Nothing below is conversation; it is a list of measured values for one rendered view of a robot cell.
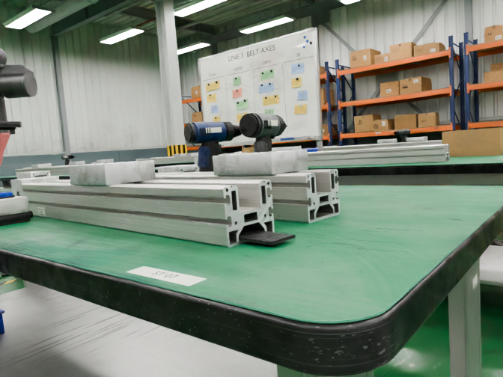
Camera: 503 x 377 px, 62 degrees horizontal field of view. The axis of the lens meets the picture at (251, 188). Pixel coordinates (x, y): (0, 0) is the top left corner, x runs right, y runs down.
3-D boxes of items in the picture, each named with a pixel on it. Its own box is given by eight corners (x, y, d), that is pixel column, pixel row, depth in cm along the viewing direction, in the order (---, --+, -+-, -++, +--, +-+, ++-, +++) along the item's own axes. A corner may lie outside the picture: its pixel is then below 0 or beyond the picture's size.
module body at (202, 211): (25, 215, 113) (21, 183, 112) (63, 209, 120) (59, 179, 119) (227, 247, 58) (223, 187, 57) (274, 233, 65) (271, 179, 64)
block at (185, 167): (154, 197, 136) (151, 167, 135) (180, 192, 145) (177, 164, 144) (175, 197, 130) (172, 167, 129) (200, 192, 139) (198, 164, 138)
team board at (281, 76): (199, 233, 470) (184, 56, 452) (229, 225, 509) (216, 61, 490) (316, 245, 376) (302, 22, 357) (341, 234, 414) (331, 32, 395)
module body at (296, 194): (93, 204, 127) (90, 176, 126) (123, 200, 134) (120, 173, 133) (308, 223, 71) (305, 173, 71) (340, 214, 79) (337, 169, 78)
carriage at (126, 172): (71, 197, 90) (68, 165, 89) (118, 191, 98) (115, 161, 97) (108, 200, 79) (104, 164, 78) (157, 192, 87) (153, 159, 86)
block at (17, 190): (4, 214, 118) (1, 180, 117) (50, 207, 126) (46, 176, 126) (16, 216, 111) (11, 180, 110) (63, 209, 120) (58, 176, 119)
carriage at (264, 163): (214, 188, 86) (212, 155, 86) (251, 182, 94) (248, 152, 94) (273, 189, 75) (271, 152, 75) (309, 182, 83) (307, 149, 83)
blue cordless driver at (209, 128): (187, 199, 121) (180, 123, 119) (245, 191, 132) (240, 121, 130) (198, 201, 115) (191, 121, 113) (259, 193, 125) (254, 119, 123)
